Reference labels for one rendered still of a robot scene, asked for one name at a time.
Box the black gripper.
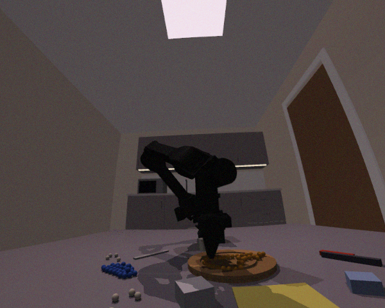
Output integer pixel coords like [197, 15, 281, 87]
[193, 190, 232, 259]

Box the brown round bead board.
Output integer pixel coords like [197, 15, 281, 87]
[187, 249, 277, 284]

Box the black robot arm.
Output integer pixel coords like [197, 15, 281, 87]
[141, 141, 237, 221]

